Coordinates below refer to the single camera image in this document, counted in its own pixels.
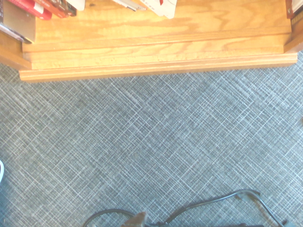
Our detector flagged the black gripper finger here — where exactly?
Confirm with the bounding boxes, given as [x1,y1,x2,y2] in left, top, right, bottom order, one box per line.
[125,211,148,227]

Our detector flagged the wooden bookshelf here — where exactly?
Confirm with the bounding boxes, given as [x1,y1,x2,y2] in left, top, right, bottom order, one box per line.
[0,0,303,83]

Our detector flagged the white book red figures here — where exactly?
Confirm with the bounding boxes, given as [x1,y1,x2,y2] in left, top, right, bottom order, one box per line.
[139,0,178,19]

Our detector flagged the thin leaning paperback book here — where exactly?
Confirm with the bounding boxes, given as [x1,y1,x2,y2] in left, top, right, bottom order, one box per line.
[113,0,148,12]

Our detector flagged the thin black book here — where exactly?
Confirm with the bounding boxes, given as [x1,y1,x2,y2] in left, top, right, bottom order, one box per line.
[63,0,78,17]

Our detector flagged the plain white book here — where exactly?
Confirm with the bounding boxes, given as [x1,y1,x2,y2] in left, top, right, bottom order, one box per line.
[66,0,86,11]

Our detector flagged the dark red book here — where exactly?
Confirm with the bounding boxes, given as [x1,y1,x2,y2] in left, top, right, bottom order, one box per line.
[33,0,71,19]

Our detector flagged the large grey white book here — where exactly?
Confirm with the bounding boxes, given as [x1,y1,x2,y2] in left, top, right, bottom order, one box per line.
[0,0,36,45]

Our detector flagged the bright red book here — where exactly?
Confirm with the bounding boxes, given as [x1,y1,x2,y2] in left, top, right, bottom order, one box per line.
[7,0,53,20]

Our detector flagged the dark patterned book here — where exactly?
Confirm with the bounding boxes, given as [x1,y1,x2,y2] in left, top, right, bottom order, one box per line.
[285,0,303,25]

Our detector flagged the dark grey robot cable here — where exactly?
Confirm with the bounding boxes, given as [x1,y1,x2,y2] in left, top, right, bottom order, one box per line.
[82,189,288,227]

